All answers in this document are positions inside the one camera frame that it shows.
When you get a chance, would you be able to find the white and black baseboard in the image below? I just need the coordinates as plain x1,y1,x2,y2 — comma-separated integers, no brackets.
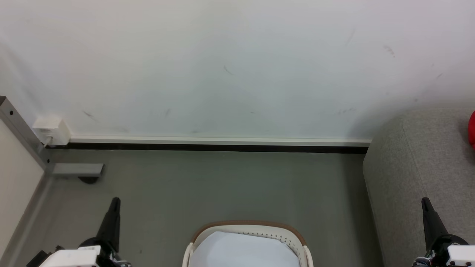
69,135,372,154

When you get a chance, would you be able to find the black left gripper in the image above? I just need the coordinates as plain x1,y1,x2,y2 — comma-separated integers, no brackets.
26,197,131,267

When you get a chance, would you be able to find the beige partition panel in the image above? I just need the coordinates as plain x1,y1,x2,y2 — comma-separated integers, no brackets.
0,121,46,256

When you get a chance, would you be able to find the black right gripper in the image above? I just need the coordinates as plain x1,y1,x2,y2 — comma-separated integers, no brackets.
413,198,470,267

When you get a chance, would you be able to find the grey fabric sofa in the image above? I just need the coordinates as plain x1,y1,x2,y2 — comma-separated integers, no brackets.
363,108,475,267

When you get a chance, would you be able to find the red garment with white stripes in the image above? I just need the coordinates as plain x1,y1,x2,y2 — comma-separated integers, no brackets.
468,111,475,150

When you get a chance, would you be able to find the white wall outlet box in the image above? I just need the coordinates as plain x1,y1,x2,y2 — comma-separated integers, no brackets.
33,117,72,146

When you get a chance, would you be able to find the white laundry basket brown rim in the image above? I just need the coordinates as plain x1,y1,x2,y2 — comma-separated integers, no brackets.
182,221,314,267

